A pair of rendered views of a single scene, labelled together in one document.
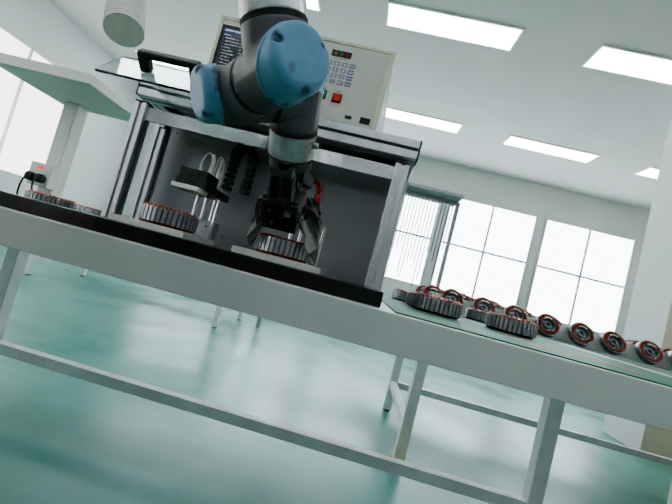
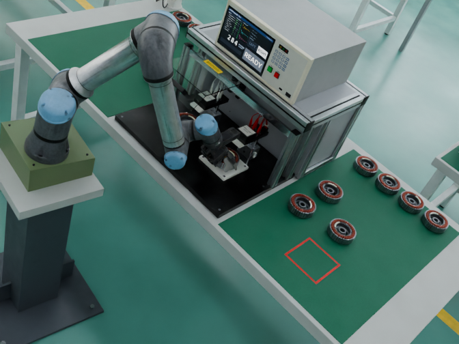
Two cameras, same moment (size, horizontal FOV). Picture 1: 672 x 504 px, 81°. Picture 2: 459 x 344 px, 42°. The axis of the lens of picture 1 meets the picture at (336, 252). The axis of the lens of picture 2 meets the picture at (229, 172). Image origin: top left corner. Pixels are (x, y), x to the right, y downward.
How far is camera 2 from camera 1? 1.93 m
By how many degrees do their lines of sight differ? 49
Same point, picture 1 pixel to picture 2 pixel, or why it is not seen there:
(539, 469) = not seen: hidden behind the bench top
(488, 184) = not seen: outside the picture
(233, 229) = (235, 110)
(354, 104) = (284, 82)
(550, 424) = not seen: hidden behind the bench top
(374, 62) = (298, 61)
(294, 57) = (171, 163)
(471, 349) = (231, 247)
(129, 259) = (151, 170)
